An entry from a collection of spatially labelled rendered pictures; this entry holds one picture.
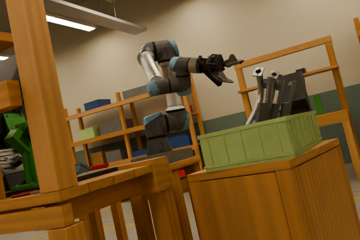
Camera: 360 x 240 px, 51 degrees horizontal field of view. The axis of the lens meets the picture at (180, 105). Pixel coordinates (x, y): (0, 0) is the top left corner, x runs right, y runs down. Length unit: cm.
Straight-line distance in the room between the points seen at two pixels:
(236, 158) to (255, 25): 574
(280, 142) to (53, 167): 88
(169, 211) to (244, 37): 577
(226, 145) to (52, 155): 75
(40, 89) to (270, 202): 99
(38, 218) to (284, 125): 98
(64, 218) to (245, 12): 643
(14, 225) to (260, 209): 94
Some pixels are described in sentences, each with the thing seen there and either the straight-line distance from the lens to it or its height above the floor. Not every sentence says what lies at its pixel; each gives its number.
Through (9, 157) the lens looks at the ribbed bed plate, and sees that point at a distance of 199.
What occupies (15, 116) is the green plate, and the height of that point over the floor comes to 125.
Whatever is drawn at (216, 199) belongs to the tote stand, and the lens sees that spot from 176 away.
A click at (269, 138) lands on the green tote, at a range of 161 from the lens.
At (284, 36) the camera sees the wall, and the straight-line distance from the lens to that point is 712.
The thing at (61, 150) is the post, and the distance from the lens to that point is 134.
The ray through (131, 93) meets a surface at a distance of 762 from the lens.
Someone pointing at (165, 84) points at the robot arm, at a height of 124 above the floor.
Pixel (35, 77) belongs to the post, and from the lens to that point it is 135.
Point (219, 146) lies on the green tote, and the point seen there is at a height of 89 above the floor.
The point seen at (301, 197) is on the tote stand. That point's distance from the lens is 161.
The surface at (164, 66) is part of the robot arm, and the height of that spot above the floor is 139.
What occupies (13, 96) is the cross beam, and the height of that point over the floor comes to 122.
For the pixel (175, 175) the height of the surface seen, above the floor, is 78.
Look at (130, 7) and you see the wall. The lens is 856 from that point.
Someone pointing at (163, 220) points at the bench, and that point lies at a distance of 182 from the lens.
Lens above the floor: 95
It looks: 5 degrees up
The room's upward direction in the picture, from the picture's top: 12 degrees counter-clockwise
